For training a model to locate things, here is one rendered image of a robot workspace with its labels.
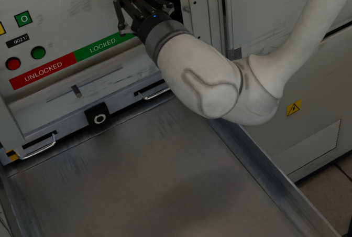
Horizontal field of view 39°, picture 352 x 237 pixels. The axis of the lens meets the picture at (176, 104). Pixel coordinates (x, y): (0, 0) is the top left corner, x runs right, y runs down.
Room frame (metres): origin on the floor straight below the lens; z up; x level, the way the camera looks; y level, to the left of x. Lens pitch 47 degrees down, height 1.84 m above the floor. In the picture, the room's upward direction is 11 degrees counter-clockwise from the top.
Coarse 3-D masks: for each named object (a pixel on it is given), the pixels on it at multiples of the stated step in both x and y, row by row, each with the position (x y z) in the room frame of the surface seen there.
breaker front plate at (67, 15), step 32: (0, 0) 0.89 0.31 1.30; (32, 0) 0.91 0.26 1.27; (64, 0) 0.93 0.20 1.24; (96, 0) 0.96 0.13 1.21; (32, 32) 0.90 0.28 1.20; (64, 32) 0.92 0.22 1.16; (96, 32) 0.95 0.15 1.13; (0, 64) 0.87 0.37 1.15; (32, 64) 0.89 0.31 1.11; (128, 64) 0.97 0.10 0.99; (64, 96) 0.90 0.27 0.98; (96, 96) 0.93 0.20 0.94; (32, 128) 0.87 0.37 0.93
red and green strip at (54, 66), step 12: (108, 36) 0.96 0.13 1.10; (132, 36) 0.98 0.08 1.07; (84, 48) 0.93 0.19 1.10; (96, 48) 0.94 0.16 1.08; (108, 48) 0.95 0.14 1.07; (60, 60) 0.91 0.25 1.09; (72, 60) 0.92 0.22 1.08; (36, 72) 0.89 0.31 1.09; (48, 72) 0.90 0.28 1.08; (12, 84) 0.87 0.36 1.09; (24, 84) 0.88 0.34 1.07
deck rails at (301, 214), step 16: (224, 128) 0.82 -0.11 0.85; (240, 128) 0.76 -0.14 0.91; (240, 144) 0.76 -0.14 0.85; (256, 144) 0.70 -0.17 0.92; (240, 160) 0.71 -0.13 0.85; (256, 160) 0.70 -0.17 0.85; (16, 176) 0.79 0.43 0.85; (256, 176) 0.65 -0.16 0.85; (272, 176) 0.64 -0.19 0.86; (16, 192) 0.74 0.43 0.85; (272, 192) 0.60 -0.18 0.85; (288, 192) 0.58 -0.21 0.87; (16, 208) 0.67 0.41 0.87; (32, 208) 0.68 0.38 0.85; (288, 208) 0.56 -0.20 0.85; (304, 208) 0.53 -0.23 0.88; (32, 224) 0.64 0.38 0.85; (304, 224) 0.51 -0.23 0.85; (320, 224) 0.48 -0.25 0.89
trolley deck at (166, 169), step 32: (128, 128) 0.88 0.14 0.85; (160, 128) 0.86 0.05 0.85; (192, 128) 0.84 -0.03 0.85; (64, 160) 0.81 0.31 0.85; (96, 160) 0.79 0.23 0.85; (128, 160) 0.77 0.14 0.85; (160, 160) 0.75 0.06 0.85; (192, 160) 0.74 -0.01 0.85; (224, 160) 0.72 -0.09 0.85; (0, 192) 0.75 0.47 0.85; (32, 192) 0.73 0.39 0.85; (64, 192) 0.71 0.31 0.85; (96, 192) 0.70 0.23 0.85; (128, 192) 0.68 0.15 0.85; (160, 192) 0.66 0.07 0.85; (192, 192) 0.64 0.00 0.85; (224, 192) 0.63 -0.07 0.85; (256, 192) 0.61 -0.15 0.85; (64, 224) 0.62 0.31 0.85; (96, 224) 0.61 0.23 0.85; (128, 224) 0.59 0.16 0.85; (160, 224) 0.58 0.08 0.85; (192, 224) 0.56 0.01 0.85; (224, 224) 0.55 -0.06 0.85; (256, 224) 0.53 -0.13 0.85; (288, 224) 0.52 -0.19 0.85
